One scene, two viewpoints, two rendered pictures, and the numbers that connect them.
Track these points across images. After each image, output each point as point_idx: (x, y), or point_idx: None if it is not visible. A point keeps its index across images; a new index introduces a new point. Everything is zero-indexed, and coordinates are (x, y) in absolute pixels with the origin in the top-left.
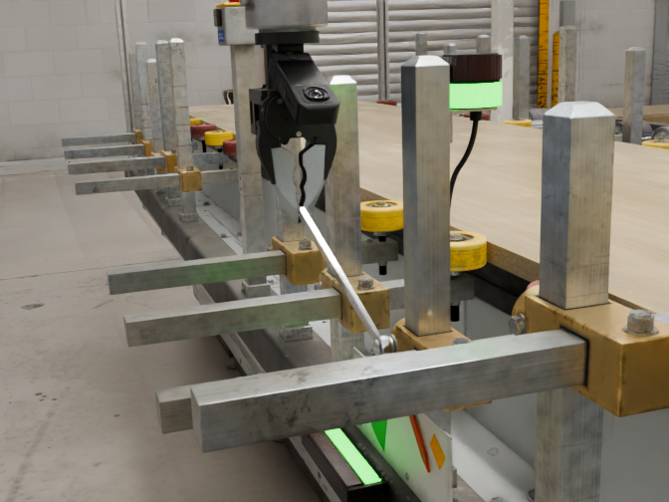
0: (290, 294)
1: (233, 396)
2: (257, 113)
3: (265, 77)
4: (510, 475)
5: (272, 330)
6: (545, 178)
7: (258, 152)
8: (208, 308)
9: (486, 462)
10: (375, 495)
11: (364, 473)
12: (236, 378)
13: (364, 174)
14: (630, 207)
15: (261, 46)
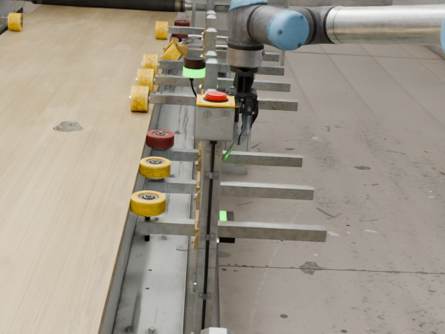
0: (237, 185)
1: (291, 99)
2: (254, 103)
3: (250, 88)
4: (144, 246)
5: (213, 297)
6: None
7: (257, 114)
8: (277, 185)
9: (148, 252)
10: None
11: (223, 213)
12: (277, 156)
13: (86, 258)
14: (21, 167)
15: (251, 75)
